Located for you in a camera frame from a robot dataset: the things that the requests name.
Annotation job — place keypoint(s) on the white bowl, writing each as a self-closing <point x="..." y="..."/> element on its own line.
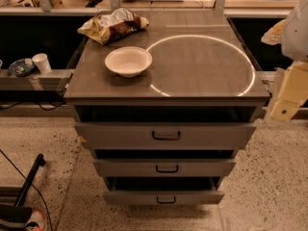
<point x="128" y="61"/>

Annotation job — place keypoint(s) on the grey top drawer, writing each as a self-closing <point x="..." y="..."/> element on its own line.
<point x="171" y="136"/>

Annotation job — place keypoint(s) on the white paper cup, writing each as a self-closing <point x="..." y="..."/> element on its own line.
<point x="42" y="63"/>

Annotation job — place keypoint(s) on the grey bottom drawer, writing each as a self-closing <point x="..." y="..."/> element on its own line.
<point x="163" y="198"/>

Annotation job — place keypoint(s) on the crumpled chip bag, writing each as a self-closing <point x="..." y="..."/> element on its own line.
<point x="105" y="28"/>

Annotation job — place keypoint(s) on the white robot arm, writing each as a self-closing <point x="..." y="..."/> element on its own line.
<point x="292" y="34"/>

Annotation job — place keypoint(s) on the shoe with orange toe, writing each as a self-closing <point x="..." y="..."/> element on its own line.
<point x="13" y="218"/>

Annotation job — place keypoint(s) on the dark small plate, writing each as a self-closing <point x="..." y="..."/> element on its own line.
<point x="22" y="67"/>

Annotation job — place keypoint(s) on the grey drawer cabinet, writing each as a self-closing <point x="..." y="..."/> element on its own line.
<point x="199" y="73"/>

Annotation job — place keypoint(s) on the black pole stand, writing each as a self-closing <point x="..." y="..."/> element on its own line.
<point x="17" y="195"/>

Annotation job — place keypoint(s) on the grey drawer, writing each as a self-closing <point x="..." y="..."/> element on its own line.
<point x="163" y="168"/>
<point x="171" y="136"/>
<point x="163" y="198"/>

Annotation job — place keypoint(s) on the metal rail shelf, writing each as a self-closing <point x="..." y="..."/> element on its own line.
<point x="56" y="80"/>

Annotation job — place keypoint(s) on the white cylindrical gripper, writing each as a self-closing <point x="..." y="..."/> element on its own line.
<point x="296" y="38"/>

